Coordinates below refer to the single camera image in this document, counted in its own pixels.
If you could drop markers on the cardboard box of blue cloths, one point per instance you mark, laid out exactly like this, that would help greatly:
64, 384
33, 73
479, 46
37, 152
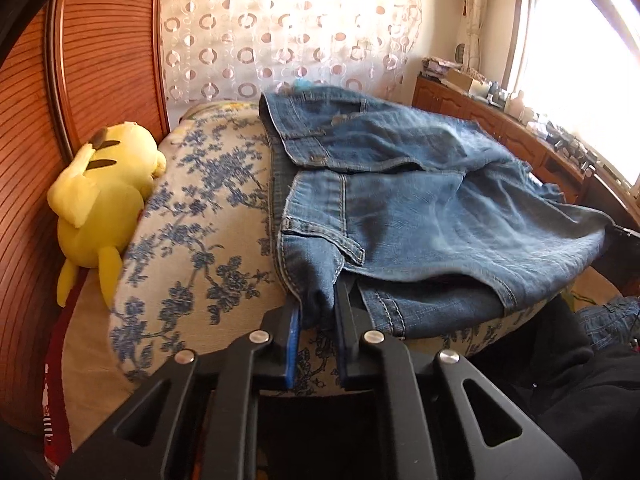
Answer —
302, 83

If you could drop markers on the wooden framed window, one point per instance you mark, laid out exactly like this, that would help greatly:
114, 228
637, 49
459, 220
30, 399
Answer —
575, 60

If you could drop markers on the wooden headboard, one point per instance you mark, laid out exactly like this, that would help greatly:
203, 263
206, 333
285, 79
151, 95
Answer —
100, 60

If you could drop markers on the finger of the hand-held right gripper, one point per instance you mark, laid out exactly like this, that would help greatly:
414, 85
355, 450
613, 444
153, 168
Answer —
622, 232

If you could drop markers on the yellow plush toy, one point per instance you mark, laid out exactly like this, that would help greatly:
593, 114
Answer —
100, 195

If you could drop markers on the blue denim pants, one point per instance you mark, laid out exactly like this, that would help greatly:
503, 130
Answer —
425, 210

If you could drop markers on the person's black clothing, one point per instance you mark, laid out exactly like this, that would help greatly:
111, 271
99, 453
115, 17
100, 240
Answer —
575, 410

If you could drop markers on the long wooden cabinet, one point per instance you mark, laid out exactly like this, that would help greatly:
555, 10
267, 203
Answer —
480, 115

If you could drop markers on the open cardboard box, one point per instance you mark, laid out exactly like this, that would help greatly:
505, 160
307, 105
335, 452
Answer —
462, 80

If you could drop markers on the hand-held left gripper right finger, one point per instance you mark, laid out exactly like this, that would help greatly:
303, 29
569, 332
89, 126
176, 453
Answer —
344, 330

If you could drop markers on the crumpled blue cloth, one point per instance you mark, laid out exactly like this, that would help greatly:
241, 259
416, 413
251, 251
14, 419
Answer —
607, 317

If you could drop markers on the sheer circle-patterned curtain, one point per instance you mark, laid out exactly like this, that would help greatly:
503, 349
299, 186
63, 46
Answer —
275, 25

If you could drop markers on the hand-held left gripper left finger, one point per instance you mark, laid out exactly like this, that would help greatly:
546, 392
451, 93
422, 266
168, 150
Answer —
294, 340

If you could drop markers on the blue floral white quilt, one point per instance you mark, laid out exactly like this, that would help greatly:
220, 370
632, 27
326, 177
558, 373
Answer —
200, 240

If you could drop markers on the cream window curtain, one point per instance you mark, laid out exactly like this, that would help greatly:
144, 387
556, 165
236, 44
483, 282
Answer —
475, 20

